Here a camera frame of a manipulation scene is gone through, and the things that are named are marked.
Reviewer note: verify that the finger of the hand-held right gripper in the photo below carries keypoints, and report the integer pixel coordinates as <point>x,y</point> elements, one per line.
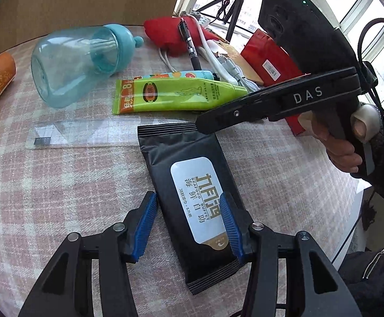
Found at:
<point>238,114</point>

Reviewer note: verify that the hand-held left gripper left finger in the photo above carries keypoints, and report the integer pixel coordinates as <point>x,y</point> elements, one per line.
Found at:
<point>144,228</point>

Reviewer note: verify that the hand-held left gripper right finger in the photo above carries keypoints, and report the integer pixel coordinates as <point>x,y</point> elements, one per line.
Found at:
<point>233,231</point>

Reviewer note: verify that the red-sided cardboard box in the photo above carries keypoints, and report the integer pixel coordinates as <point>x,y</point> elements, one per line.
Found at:
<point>261,52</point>

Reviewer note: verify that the black wet wipes packet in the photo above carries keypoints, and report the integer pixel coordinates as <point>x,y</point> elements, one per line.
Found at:
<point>165,152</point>

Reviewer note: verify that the blue transparent plastic bottle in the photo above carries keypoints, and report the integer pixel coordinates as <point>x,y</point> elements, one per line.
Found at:
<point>70,66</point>

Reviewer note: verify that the person's right hand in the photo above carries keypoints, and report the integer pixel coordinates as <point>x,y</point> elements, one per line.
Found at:
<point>339,153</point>

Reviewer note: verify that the small colourful tube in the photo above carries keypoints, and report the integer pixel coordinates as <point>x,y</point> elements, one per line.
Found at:
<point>192,74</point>

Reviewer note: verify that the green tube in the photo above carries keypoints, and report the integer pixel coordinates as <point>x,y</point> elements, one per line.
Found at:
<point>178,94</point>

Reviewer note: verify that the black tripod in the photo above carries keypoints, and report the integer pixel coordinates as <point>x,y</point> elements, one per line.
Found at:
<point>235,16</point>

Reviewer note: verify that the white charger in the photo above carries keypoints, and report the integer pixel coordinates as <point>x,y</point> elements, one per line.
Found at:
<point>215,47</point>

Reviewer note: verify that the black pen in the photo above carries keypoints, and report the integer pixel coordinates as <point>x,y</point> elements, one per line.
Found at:
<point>191,48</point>

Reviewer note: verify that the polka dot tissue pack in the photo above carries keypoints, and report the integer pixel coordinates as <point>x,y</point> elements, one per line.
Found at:
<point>204,21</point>

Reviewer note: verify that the red cloth pouch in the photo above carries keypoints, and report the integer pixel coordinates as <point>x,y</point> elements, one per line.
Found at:
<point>165,33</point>

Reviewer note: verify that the clear plastic ruler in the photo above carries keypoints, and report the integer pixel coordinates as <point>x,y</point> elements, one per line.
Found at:
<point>79,135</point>

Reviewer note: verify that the person's dark jacket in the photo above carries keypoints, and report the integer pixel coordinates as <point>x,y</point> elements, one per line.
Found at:
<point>373,280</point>

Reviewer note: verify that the wooden back board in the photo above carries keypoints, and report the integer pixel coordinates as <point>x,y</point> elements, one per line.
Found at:
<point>79,0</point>

